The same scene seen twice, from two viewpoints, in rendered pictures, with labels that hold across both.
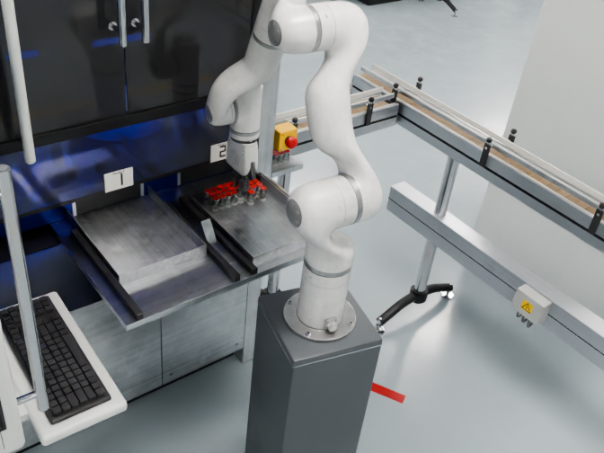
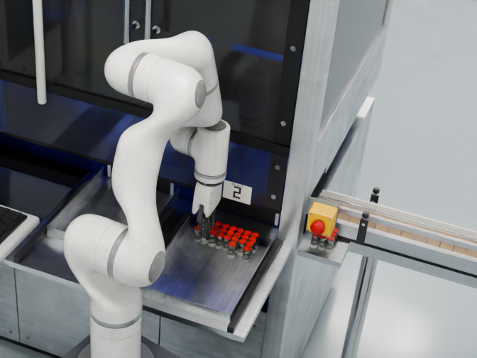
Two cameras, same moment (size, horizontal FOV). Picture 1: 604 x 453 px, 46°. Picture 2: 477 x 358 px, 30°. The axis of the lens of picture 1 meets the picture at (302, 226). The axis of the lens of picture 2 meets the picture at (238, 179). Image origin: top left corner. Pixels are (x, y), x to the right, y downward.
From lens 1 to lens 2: 1.73 m
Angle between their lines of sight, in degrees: 47
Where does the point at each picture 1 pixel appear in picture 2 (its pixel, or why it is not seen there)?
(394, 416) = not seen: outside the picture
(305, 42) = (116, 83)
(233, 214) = (202, 253)
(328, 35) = (139, 87)
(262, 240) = (182, 285)
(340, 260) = (96, 306)
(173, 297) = (58, 268)
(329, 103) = (120, 150)
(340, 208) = (89, 249)
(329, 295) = (94, 338)
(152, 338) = (150, 334)
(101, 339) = not seen: hidden behind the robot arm
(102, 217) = not seen: hidden behind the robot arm
